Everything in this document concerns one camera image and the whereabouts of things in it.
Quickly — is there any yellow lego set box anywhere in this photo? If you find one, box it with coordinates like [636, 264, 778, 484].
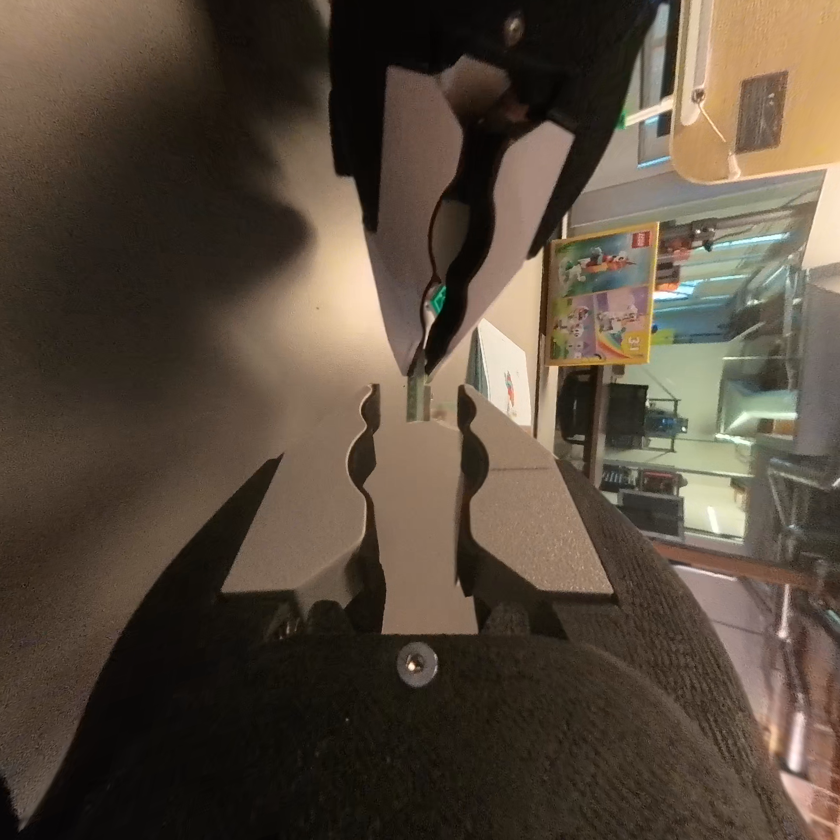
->
[543, 223, 659, 367]

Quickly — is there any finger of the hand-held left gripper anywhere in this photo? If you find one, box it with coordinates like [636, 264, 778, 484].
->
[365, 64, 467, 378]
[425, 56, 572, 376]

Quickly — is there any multicolour lego model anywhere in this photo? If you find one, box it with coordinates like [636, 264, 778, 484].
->
[403, 281, 450, 422]

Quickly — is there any open instruction booklet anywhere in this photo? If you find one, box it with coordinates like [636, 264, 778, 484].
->
[465, 318, 531, 431]

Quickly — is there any black office chair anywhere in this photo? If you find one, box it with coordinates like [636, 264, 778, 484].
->
[558, 367, 606, 460]

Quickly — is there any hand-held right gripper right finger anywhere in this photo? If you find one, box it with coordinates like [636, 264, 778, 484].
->
[454, 383, 619, 599]

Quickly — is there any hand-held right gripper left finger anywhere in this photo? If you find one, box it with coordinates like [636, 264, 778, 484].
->
[220, 382, 387, 632]

